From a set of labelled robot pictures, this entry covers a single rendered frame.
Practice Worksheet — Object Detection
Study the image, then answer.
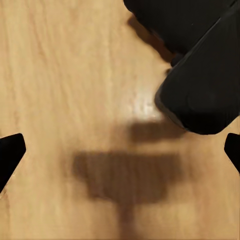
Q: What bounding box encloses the digital camera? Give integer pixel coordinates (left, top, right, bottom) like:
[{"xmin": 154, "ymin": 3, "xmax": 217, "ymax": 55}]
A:
[{"xmin": 123, "ymin": 0, "xmax": 240, "ymax": 135}]

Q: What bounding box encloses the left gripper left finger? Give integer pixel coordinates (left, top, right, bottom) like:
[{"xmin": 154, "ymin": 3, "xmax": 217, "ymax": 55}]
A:
[{"xmin": 0, "ymin": 133, "xmax": 26, "ymax": 193}]

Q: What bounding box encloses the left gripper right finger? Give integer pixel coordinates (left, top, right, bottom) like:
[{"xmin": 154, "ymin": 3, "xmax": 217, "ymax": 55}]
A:
[{"xmin": 224, "ymin": 132, "xmax": 240, "ymax": 173}]

